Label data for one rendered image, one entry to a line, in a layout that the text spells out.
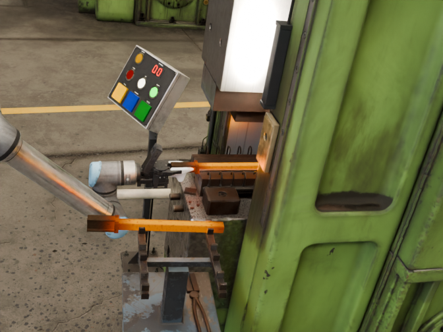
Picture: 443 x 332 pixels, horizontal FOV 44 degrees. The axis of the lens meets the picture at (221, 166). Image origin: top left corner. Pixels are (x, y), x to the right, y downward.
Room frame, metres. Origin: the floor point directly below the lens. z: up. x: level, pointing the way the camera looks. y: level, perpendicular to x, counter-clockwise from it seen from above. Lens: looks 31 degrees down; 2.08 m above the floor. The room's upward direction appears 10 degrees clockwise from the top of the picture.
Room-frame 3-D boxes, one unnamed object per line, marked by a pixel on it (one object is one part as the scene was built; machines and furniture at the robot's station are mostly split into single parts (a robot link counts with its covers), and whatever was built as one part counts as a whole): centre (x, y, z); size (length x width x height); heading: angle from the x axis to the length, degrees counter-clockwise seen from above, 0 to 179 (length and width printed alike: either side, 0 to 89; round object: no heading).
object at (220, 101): (1.88, -0.11, 1.32); 0.42 x 0.20 x 0.10; 108
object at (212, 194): (1.66, -0.02, 0.95); 0.12 x 0.08 x 0.06; 108
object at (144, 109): (2.16, 0.37, 1.01); 0.07 x 0.05 x 0.07; 43
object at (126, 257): (2.32, 0.35, 0.05); 0.22 x 0.22 x 0.09; 18
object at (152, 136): (2.31, 0.34, 0.54); 0.04 x 0.04 x 1.08; 18
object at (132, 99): (2.23, 0.44, 1.01); 0.07 x 0.05 x 0.07; 43
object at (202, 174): (1.88, -0.11, 0.96); 0.42 x 0.20 x 0.09; 108
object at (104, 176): (1.68, 0.41, 0.96); 0.12 x 0.09 x 0.10; 108
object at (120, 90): (2.30, 0.51, 1.01); 0.07 x 0.05 x 0.07; 43
